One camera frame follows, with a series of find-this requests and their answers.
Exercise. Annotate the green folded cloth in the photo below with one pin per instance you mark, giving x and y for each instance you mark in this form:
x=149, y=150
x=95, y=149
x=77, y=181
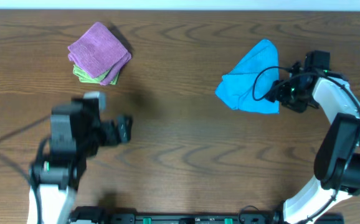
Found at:
x=85, y=76

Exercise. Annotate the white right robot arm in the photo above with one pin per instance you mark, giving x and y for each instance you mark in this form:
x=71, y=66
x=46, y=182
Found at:
x=337, y=163

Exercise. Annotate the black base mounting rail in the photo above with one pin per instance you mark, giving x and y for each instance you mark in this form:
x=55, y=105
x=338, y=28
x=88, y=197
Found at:
x=97, y=215

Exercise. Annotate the blue microfiber cloth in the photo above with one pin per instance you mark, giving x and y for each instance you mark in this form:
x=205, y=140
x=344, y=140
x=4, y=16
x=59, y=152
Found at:
x=250, y=79

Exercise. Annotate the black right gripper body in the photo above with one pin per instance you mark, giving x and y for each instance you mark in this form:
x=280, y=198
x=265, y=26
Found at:
x=292, y=97

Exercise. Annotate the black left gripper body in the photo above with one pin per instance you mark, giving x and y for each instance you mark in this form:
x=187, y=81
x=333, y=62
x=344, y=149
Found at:
x=123, y=128

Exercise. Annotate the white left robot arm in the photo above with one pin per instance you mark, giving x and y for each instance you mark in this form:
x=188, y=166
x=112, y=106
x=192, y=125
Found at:
x=54, y=184

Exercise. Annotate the purple folded cloth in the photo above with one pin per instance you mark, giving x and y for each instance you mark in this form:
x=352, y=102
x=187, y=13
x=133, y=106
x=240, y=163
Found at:
x=99, y=54

